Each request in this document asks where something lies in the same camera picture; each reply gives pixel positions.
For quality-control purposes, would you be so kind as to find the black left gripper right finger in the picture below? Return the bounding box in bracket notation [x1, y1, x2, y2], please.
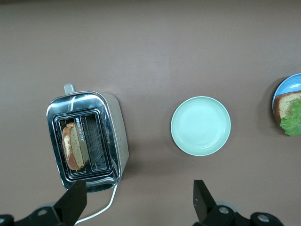
[192, 180, 283, 226]

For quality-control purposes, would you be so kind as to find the silver beige toaster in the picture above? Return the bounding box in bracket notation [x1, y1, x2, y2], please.
[46, 83, 130, 194]

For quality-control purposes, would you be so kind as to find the brown toast bread slice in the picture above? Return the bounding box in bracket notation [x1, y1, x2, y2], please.
[61, 121, 90, 170]
[273, 90, 301, 125]

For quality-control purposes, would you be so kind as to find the light green round plate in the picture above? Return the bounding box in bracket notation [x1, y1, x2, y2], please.
[170, 96, 232, 158]

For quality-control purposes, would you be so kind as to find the white toaster power cord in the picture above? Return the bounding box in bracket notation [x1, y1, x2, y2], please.
[74, 181, 119, 225]

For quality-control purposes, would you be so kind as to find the blue round plate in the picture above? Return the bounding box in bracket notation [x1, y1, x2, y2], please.
[272, 73, 301, 134]

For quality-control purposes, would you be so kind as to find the green lettuce leaf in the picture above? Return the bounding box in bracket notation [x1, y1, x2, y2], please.
[279, 98, 301, 137]

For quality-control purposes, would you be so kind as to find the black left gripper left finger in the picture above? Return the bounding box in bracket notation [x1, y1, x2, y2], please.
[0, 180, 87, 226]

